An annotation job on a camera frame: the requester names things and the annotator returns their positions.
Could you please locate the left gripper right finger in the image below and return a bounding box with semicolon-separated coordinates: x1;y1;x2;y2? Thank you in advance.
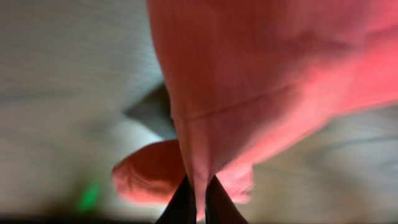
205;176;248;224

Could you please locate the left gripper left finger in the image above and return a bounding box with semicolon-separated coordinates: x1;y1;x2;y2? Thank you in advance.
155;176;197;224

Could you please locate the red soccer t-shirt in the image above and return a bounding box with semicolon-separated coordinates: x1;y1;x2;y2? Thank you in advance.
113;0;397;219

